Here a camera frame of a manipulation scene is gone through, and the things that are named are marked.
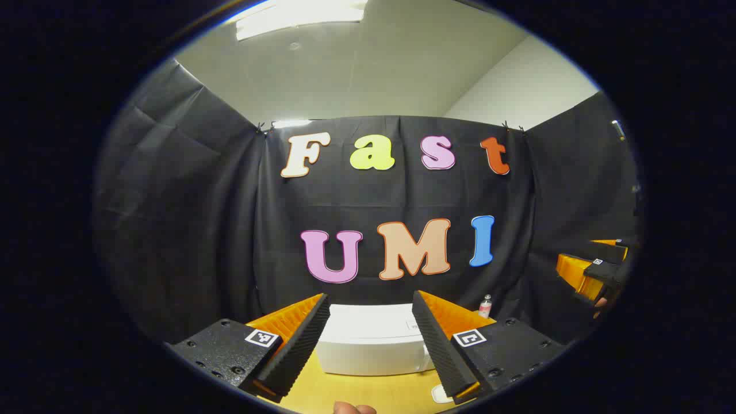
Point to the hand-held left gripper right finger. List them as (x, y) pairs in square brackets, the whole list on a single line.
[(440, 345)]

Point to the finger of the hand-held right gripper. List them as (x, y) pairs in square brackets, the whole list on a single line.
[(615, 250), (604, 273)]

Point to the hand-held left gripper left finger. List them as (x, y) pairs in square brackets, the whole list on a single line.
[(299, 345)]

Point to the white microwave oven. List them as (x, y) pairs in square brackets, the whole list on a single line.
[(374, 345)]

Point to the small white dish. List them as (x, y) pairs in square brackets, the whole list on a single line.
[(441, 394)]

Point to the small bottle with pink label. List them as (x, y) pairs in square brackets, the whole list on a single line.
[(485, 307)]

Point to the black backdrop cloth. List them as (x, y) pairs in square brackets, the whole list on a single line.
[(190, 230)]

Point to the ceiling light panel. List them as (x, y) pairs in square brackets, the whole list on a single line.
[(299, 17)]

